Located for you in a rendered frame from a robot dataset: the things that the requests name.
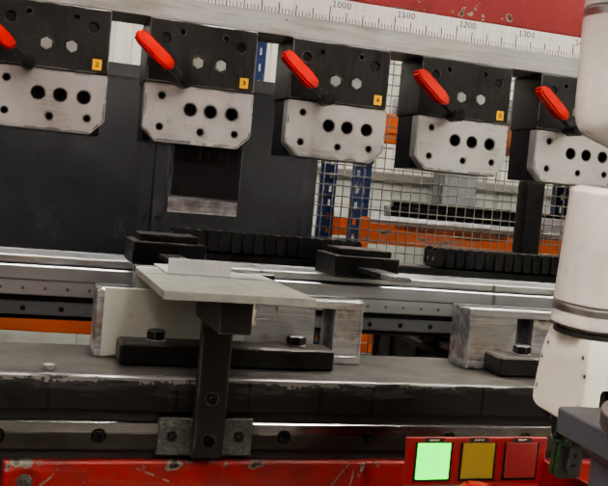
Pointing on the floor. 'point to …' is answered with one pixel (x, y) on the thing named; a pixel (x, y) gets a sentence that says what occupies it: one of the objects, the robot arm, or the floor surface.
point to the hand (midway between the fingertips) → (566, 459)
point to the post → (528, 218)
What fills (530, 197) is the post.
